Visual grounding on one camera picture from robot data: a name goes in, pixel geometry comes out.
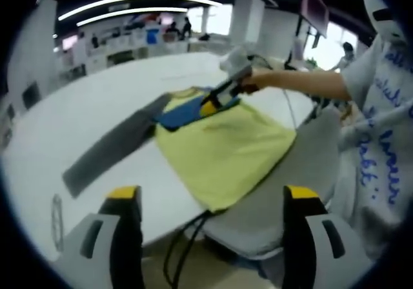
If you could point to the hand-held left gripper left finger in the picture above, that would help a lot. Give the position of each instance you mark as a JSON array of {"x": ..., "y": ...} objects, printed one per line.
[{"x": 87, "y": 244}]

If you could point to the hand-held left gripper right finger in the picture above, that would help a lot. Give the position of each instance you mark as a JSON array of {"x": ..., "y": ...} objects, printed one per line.
[{"x": 329, "y": 250}]

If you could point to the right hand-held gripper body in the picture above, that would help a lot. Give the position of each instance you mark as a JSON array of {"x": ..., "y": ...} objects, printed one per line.
[{"x": 235, "y": 61}]

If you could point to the yellow blue black garment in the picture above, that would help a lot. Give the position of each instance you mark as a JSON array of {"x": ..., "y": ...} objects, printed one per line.
[{"x": 226, "y": 153}]

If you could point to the person's right hand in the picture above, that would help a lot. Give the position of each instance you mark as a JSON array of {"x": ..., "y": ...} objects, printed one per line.
[{"x": 259, "y": 81}]

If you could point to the white square pillar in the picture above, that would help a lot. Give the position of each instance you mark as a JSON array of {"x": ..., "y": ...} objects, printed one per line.
[{"x": 246, "y": 21}]

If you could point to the blue cloth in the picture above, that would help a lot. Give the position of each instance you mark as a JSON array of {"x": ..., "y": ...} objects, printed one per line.
[{"x": 152, "y": 37}]

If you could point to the hanging dark monitor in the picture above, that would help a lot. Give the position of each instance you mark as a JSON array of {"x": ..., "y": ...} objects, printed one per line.
[{"x": 314, "y": 5}]

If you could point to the person's white printed shirt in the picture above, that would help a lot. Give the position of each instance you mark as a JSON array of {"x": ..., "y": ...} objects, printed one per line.
[{"x": 380, "y": 160}]

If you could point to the white shelf unit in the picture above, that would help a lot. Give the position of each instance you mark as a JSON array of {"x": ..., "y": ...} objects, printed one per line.
[{"x": 119, "y": 48}]

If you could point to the short ceiling light strip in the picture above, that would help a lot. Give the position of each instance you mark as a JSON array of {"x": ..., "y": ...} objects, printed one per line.
[{"x": 135, "y": 11}]

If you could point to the pink lit screen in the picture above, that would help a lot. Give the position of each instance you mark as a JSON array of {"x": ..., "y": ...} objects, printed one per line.
[{"x": 70, "y": 42}]

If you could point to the black square panel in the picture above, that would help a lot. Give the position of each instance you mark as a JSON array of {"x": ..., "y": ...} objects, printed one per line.
[{"x": 31, "y": 95}]

